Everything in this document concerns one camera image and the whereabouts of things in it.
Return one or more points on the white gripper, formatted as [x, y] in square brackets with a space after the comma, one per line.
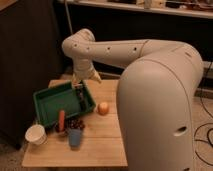
[83, 69]

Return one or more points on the dark purple grapes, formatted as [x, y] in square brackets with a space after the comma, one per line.
[76, 124]

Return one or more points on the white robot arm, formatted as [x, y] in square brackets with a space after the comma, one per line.
[154, 95]

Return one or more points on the small dark bowl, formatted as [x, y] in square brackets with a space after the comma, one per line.
[61, 132]

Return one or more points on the green plastic tray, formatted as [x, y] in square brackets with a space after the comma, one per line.
[50, 101]

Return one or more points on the orange apple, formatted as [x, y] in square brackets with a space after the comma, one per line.
[103, 108]

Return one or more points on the orange carrot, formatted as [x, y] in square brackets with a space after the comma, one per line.
[61, 120]

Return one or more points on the blue plastic cup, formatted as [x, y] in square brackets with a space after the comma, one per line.
[74, 137]

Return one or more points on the white paper cup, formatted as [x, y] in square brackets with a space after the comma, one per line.
[36, 134]

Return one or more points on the wall shelf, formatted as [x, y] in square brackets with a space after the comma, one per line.
[189, 8]

